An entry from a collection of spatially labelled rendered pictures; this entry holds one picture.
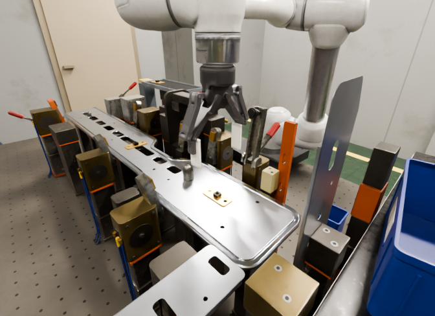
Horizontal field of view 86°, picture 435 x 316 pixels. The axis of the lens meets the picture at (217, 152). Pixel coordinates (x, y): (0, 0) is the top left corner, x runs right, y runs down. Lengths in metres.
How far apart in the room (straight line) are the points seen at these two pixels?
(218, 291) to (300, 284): 0.14
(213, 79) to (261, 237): 0.34
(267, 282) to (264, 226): 0.19
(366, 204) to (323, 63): 0.63
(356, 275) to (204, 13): 0.51
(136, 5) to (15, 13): 3.26
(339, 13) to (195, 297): 0.88
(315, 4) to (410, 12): 2.69
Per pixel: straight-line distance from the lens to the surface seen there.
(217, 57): 0.47
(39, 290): 0.98
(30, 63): 3.78
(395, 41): 3.62
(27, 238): 1.19
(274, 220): 0.59
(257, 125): 0.67
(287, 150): 0.63
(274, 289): 0.40
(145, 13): 0.55
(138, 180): 0.53
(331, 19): 0.96
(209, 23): 0.47
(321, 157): 0.34
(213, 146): 0.81
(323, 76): 1.09
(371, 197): 0.58
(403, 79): 3.60
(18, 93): 3.82
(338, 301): 0.46
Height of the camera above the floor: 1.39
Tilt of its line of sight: 26 degrees down
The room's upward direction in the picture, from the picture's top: straight up
